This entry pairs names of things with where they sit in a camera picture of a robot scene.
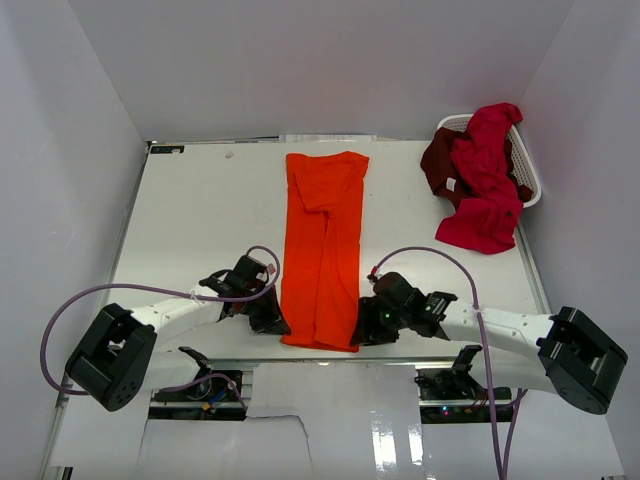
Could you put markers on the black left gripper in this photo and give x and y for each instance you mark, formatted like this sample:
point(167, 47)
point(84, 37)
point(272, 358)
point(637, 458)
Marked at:
point(272, 322)

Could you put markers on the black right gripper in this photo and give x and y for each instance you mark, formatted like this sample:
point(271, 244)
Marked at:
point(367, 331)

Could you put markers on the orange t shirt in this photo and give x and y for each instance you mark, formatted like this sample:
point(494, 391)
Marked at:
point(320, 287)

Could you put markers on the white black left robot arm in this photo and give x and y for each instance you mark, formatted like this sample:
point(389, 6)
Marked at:
point(125, 351)

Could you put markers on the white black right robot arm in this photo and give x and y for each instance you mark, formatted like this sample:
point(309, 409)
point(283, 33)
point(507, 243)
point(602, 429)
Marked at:
point(564, 353)

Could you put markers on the pink magenta t shirt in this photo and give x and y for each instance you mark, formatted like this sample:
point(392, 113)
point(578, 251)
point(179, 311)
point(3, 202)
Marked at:
point(485, 220)

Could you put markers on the maroon t shirt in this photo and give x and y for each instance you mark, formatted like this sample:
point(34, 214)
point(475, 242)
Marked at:
point(443, 177)

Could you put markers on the white perforated laundry basket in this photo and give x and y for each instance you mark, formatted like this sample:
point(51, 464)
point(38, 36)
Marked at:
point(524, 170)

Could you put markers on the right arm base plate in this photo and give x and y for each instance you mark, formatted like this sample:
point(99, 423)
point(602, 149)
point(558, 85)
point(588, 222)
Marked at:
point(446, 397)

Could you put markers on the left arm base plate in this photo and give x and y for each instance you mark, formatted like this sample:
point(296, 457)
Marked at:
point(215, 399)

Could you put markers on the printed paper sheet at wall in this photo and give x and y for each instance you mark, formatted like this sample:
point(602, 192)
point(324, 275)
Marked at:
point(323, 138)

